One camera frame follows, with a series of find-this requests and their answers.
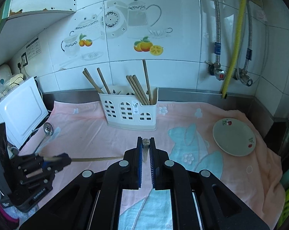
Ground white wall cabinet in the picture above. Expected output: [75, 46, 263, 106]
[0, 0, 76, 65]

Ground white microwave oven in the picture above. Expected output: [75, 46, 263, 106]
[0, 77, 48, 149]

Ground wall power socket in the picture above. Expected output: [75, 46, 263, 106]
[21, 52, 28, 67]

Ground yellow gas hose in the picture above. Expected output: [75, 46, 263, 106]
[221, 0, 247, 99]

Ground steel angle valve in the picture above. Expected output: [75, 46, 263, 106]
[205, 61, 226, 81]
[234, 68, 253, 87]

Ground white plastic utensil holder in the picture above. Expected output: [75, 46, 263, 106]
[99, 86, 158, 130]

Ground braided steel water hose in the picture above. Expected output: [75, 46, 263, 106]
[244, 0, 254, 71]
[208, 0, 222, 66]

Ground wooden chopstick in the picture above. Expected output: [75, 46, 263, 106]
[97, 67, 111, 94]
[84, 67, 107, 94]
[43, 156, 123, 162]
[142, 59, 153, 105]
[129, 75, 149, 105]
[83, 68, 103, 94]
[126, 75, 145, 105]
[132, 75, 150, 105]

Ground steel slotted ladle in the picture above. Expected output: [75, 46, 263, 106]
[33, 122, 54, 154]

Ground pink towel with blue pattern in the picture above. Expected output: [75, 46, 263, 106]
[20, 102, 285, 228]

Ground small white plate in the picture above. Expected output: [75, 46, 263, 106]
[213, 118, 256, 157]

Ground white instruction label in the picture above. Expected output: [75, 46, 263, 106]
[25, 37, 41, 60]

